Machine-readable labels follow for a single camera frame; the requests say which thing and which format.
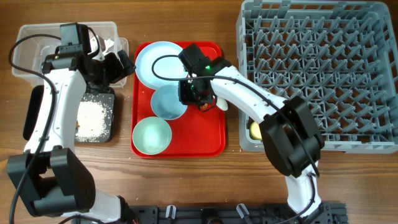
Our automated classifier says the brown carrot stick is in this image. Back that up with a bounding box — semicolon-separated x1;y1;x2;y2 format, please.
200;103;208;110

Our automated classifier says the yellow plastic cup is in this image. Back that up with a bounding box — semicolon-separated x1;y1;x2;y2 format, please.
249;122;262;141

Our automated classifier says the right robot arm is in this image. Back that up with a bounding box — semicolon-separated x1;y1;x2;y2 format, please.
178;44;325;218

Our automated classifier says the large light blue plate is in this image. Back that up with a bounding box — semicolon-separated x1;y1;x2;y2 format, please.
136;41;188;90

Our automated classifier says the clear plastic waste bin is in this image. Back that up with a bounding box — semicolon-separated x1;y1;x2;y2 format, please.
12;22;129;73

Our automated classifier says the grey dishwasher rack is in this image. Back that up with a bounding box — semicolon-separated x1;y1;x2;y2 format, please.
236;1;397;154

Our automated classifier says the white rice pile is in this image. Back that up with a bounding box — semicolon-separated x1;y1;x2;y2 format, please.
75;101;109;142

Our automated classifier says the light green bowl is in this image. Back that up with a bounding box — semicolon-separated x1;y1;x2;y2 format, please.
132;116;172;156

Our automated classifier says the black rectangular tray bin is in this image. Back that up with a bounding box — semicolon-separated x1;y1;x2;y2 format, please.
22;85;116;143

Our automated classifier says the small light blue bowl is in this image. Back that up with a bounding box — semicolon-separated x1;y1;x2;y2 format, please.
150;85;188;120

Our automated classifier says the red serving tray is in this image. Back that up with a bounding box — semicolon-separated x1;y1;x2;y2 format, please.
131;41;226;159

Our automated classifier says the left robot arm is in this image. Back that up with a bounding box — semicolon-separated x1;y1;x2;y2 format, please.
6;23;139;223

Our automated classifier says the white plastic spoon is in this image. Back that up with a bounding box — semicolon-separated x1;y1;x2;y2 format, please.
216;96;228;111

